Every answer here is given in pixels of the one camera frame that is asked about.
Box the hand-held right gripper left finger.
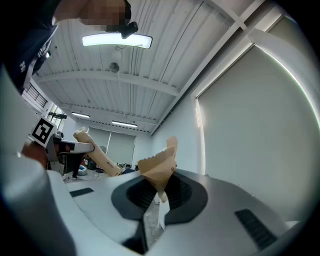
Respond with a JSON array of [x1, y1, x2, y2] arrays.
[[63, 171, 158, 256]]

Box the grey roller blind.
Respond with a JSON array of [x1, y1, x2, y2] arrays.
[[87, 126, 137, 166]]

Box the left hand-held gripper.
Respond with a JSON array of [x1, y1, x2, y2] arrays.
[[27, 116, 96, 179]]

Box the person's left forearm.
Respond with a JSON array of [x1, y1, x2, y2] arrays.
[[21, 139, 48, 169]]

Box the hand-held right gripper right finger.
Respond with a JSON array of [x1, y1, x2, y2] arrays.
[[149, 169, 301, 256]]

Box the person's head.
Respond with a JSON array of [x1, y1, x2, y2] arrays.
[[53, 0, 133, 33]]

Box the black head-mounted camera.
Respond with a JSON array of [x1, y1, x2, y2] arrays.
[[119, 21, 139, 40]]

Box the person's dark shirt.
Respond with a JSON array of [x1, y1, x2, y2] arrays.
[[0, 12, 60, 95]]

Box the grey lanyard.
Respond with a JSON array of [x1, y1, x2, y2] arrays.
[[23, 39, 52, 91]]

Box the white orange snack packet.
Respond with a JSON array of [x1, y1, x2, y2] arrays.
[[73, 126, 123, 177]]

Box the black railing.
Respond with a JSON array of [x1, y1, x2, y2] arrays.
[[21, 83, 49, 109]]

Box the torn brown paper wrapper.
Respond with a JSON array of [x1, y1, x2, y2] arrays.
[[137, 136, 179, 204]]

